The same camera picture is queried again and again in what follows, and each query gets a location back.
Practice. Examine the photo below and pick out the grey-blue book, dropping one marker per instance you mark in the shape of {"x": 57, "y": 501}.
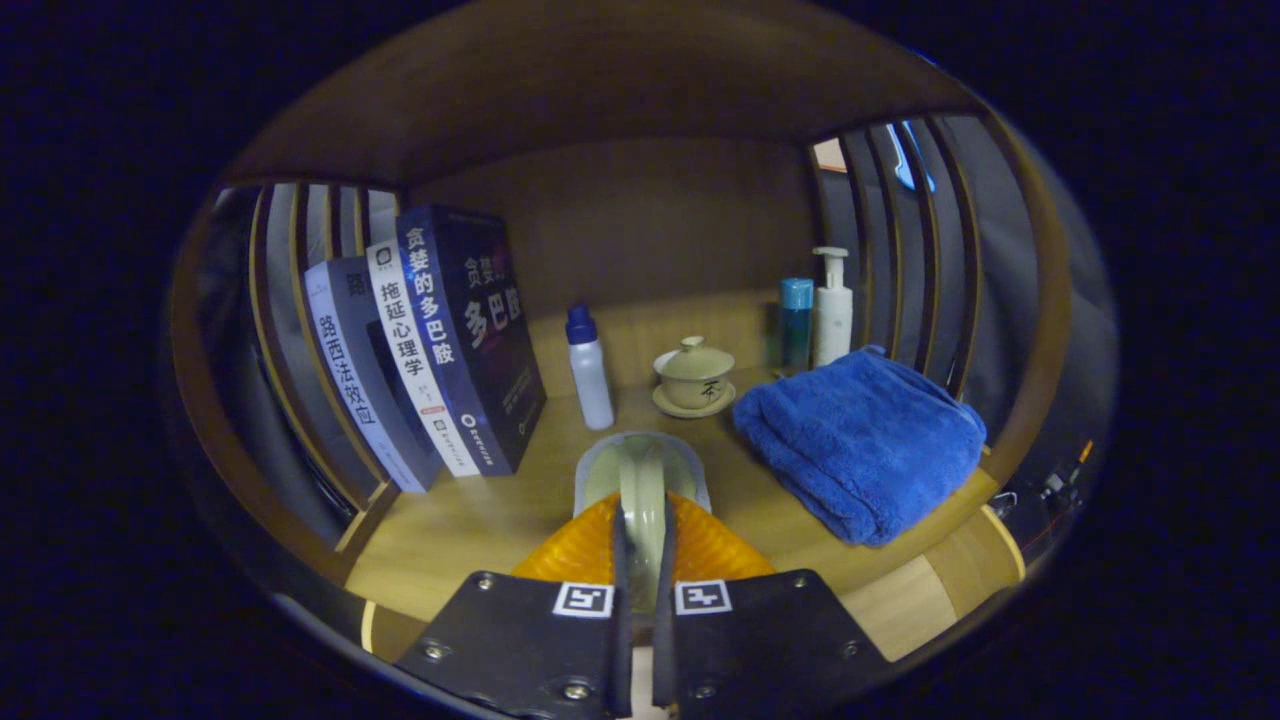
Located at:
{"x": 350, "y": 370}

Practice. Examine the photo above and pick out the wooden cabinet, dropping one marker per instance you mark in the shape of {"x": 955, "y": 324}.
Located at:
{"x": 650, "y": 220}

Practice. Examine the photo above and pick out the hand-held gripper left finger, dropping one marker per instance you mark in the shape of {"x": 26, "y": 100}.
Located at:
{"x": 620, "y": 650}

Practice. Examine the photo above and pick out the white bottle with blue cap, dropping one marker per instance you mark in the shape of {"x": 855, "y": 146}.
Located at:
{"x": 592, "y": 380}

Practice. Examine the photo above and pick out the white pump bottle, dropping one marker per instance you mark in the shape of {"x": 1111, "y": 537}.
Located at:
{"x": 832, "y": 320}

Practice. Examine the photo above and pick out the white book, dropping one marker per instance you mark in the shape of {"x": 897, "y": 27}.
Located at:
{"x": 410, "y": 360}

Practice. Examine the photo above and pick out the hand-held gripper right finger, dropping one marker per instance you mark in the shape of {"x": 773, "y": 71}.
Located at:
{"x": 665, "y": 650}

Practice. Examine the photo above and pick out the folded blue towel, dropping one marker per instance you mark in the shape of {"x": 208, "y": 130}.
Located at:
{"x": 860, "y": 440}

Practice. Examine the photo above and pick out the dark blue book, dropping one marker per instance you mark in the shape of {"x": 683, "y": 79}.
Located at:
{"x": 480, "y": 330}

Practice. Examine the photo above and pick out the orange and black tool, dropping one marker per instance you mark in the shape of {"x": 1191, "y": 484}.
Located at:
{"x": 1065, "y": 480}

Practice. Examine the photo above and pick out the wooden countertop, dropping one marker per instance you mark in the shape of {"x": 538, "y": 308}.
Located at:
{"x": 480, "y": 530}

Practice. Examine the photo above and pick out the teal bottle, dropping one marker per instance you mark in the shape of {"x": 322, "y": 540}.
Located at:
{"x": 796, "y": 325}

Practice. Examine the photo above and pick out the beige lidded tea cup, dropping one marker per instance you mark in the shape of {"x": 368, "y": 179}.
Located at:
{"x": 693, "y": 380}

